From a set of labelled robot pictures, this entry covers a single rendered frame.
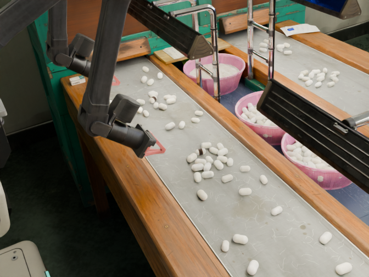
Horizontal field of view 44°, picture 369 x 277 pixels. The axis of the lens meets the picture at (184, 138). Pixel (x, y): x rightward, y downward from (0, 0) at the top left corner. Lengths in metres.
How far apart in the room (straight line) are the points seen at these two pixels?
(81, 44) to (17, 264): 0.88
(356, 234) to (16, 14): 0.91
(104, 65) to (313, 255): 0.68
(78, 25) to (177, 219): 1.12
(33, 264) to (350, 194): 1.18
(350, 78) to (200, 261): 1.11
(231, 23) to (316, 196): 1.22
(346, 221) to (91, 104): 0.69
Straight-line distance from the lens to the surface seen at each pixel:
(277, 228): 1.19
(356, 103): 1.75
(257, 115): 1.64
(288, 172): 1.32
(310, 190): 1.27
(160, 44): 2.17
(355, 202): 1.39
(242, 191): 1.27
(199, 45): 1.34
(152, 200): 1.25
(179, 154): 1.46
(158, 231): 1.16
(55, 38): 1.55
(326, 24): 4.14
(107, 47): 1.13
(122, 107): 1.22
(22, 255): 1.94
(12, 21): 1.06
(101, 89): 1.17
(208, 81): 1.86
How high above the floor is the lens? 1.56
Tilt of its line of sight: 33 degrees down
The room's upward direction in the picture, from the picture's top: 6 degrees counter-clockwise
